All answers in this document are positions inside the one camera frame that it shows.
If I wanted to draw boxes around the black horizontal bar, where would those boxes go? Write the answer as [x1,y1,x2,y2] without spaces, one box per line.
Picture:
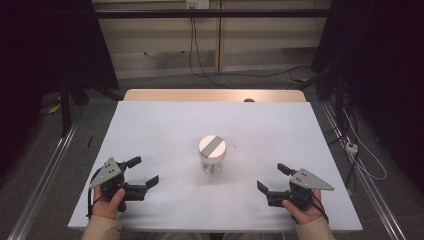
[94,8,333,19]

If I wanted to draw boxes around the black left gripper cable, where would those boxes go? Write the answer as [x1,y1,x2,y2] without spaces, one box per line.
[86,168,103,220]

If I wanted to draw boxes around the clear jar with white lid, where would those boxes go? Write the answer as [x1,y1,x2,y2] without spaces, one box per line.
[198,134,228,175]

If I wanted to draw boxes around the person's right hand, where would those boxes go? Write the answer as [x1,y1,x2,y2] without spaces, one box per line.
[282,189,325,225]

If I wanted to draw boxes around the white cable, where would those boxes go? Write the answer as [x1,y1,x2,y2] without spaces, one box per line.
[342,109,388,182]

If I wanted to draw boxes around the white wall socket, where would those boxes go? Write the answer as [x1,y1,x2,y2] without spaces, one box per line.
[185,0,211,10]

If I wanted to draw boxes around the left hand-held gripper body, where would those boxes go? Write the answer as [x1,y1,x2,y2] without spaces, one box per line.
[89,157,148,213]

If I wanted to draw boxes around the white table mat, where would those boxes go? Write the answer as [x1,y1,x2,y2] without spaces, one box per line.
[68,100,363,233]

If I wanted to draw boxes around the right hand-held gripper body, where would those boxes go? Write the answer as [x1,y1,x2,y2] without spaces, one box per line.
[266,167,335,211]

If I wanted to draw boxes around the aluminium floor rail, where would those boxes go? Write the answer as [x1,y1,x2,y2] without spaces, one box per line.
[7,121,81,240]
[320,100,408,240]

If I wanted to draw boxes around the black curtain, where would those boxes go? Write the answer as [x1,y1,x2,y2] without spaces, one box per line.
[0,0,120,178]
[311,0,424,191]

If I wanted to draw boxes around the yellow floor tape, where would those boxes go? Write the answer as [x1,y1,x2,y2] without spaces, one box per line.
[47,95,64,115]

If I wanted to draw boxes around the black metal stand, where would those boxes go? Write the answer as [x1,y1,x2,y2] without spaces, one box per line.
[59,75,90,138]

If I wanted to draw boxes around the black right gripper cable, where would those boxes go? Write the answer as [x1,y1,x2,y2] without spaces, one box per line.
[299,191,330,224]

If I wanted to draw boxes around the white power strip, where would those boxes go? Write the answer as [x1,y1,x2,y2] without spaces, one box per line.
[345,141,359,157]

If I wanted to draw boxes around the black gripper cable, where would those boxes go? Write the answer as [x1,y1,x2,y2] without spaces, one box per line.
[86,168,103,220]
[299,191,330,224]

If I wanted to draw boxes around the person's left hand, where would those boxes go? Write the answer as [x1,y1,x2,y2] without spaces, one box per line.
[91,186,126,220]

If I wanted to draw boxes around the black hanging cables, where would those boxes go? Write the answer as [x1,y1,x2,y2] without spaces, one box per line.
[188,16,233,90]

